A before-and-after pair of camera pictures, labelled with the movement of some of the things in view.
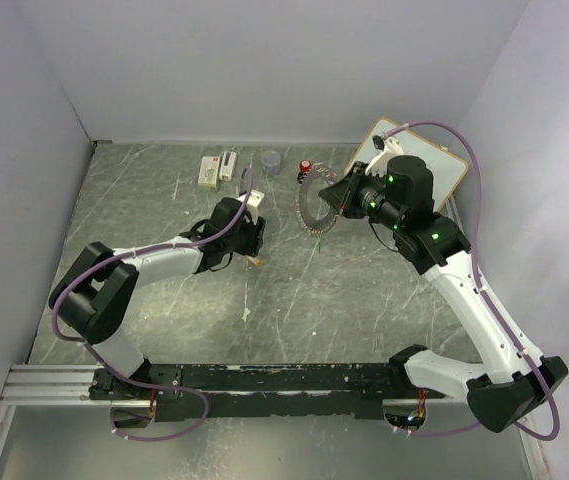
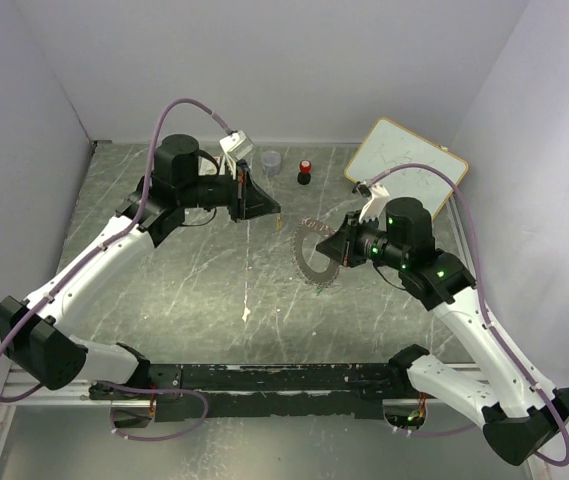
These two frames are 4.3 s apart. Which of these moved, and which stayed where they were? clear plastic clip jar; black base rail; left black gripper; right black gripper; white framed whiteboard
Moved: right black gripper; left black gripper
Stayed: clear plastic clip jar; white framed whiteboard; black base rail
